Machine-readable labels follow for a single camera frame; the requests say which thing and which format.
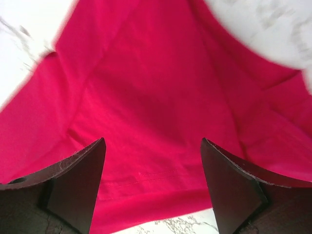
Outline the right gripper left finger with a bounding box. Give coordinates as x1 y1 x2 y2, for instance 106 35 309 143
0 138 106 234

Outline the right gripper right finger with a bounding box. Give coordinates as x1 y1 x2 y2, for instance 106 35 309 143
200 138 312 234

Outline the magenta polo shirt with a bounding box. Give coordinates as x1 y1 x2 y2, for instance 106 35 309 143
0 0 312 234

